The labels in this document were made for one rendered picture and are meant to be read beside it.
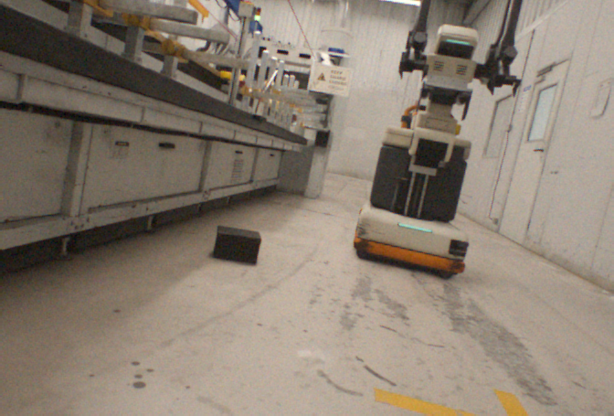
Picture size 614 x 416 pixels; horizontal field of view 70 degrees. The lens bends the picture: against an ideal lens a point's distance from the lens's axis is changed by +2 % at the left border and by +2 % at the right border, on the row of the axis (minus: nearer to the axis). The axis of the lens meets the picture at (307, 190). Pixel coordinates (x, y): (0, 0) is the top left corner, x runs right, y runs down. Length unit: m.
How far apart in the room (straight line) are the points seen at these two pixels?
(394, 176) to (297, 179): 2.80
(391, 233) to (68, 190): 1.63
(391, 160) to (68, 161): 1.86
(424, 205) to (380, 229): 0.44
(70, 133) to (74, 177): 0.15
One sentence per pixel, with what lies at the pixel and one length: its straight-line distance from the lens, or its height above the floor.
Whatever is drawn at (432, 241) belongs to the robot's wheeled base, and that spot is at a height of 0.19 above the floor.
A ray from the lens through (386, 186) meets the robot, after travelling 2.83.
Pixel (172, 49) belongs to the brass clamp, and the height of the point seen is 0.79.
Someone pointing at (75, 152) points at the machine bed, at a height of 0.39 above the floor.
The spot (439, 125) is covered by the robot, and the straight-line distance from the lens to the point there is 2.61.
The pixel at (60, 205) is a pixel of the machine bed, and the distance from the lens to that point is 1.72.
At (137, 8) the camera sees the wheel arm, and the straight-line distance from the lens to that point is 1.23.
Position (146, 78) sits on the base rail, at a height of 0.67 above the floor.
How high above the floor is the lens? 0.54
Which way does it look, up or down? 5 degrees down
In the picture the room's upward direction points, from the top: 11 degrees clockwise
